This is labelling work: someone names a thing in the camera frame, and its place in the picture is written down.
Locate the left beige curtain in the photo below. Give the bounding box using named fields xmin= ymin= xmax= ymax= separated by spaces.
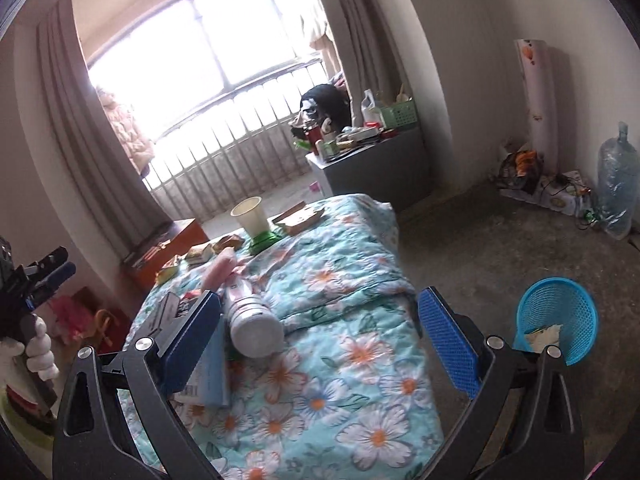
xmin=36 ymin=0 xmax=170 ymax=259

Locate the red gift bag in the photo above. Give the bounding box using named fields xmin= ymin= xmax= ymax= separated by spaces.
xmin=94 ymin=309 xmax=131 ymax=354

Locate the white detergent bottle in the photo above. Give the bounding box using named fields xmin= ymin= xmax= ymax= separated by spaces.
xmin=361 ymin=89 xmax=384 ymax=127

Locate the pink plastic bag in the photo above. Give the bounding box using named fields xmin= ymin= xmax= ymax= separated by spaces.
xmin=49 ymin=296 xmax=96 ymax=346

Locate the white gloved left hand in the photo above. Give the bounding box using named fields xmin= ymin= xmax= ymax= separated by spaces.
xmin=1 ymin=315 xmax=60 ymax=382

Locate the green wrapper under cup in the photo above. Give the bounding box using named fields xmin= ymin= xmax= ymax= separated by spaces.
xmin=248 ymin=229 xmax=283 ymax=256

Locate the white cloth glove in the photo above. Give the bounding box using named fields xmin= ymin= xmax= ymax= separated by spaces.
xmin=525 ymin=324 xmax=563 ymax=353

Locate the green plastic basket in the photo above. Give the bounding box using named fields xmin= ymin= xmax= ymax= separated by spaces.
xmin=380 ymin=99 xmax=419 ymax=129

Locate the blue white medicine box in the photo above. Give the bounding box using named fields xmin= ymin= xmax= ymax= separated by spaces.
xmin=174 ymin=316 xmax=230 ymax=408

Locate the red thermos bottle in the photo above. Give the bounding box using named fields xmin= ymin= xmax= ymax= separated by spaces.
xmin=306 ymin=125 xmax=322 ymax=157

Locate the floor clutter pile with cables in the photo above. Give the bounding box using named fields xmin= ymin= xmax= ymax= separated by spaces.
xmin=492 ymin=148 xmax=598 ymax=230

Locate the pink foam roll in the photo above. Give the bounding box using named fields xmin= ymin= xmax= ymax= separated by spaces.
xmin=202 ymin=247 xmax=238 ymax=292

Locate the rolled floral wallpaper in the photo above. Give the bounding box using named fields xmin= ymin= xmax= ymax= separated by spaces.
xmin=514 ymin=39 xmax=559 ymax=174

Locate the small yellow-green snack packet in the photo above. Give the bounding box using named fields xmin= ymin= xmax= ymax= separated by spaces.
xmin=155 ymin=255 xmax=181 ymax=286

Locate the black white box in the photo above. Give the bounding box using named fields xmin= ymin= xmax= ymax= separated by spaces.
xmin=134 ymin=289 xmax=202 ymax=340

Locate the right beige curtain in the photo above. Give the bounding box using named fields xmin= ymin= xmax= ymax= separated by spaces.
xmin=309 ymin=0 xmax=457 ymax=181

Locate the blue plastic trash basket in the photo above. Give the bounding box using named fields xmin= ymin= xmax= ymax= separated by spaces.
xmin=513 ymin=278 xmax=599 ymax=366

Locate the black bag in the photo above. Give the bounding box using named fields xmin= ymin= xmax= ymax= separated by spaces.
xmin=300 ymin=84 xmax=352 ymax=132

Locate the orange cardboard box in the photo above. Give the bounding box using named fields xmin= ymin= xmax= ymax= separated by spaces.
xmin=122 ymin=219 xmax=209 ymax=292

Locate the dark grey cabinet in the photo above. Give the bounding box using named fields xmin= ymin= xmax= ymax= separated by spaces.
xmin=306 ymin=127 xmax=432 ymax=212

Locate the empty water jug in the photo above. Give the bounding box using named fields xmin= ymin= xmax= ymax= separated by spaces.
xmin=597 ymin=122 xmax=639 ymax=240

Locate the white paper cup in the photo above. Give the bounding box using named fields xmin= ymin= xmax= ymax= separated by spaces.
xmin=230 ymin=196 xmax=271 ymax=238

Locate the beige curtain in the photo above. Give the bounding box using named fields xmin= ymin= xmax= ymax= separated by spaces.
xmin=36 ymin=0 xmax=170 ymax=259
xmin=309 ymin=0 xmax=457 ymax=181

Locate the floral blue quilt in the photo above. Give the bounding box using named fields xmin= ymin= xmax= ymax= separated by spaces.
xmin=174 ymin=194 xmax=444 ymax=479

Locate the white red-capped milk bottle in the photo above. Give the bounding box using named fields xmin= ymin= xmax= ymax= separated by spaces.
xmin=222 ymin=273 xmax=284 ymax=359

